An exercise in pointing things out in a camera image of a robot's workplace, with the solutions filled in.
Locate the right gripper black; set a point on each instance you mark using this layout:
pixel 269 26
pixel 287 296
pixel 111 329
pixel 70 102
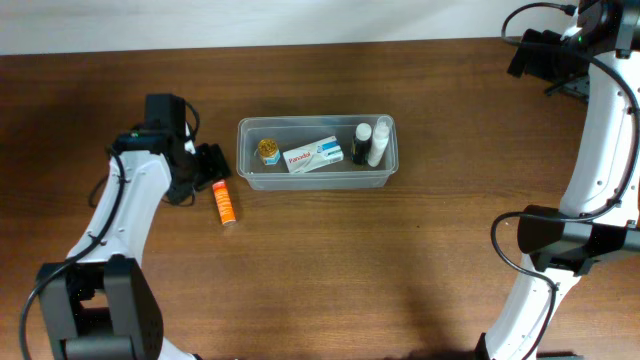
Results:
pixel 537 67

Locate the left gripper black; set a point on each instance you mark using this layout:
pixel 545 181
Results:
pixel 215 167

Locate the white squeeze tube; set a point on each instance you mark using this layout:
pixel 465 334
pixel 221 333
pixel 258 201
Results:
pixel 379 140

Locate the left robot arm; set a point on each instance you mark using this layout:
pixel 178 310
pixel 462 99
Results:
pixel 97 304

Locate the clear plastic container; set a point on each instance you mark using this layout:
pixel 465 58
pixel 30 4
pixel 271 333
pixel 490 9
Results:
pixel 291 132

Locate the black bottle with white cap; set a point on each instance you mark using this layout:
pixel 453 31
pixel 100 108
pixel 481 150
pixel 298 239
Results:
pixel 361 143

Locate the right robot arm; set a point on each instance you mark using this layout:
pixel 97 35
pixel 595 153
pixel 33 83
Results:
pixel 597 60

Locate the small gold-lid jar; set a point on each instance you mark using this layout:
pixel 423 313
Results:
pixel 268 151

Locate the white Panadol medicine box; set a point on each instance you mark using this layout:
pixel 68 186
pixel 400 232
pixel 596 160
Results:
pixel 313 156

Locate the orange effervescent tablet tube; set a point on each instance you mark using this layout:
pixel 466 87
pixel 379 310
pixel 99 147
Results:
pixel 224 203

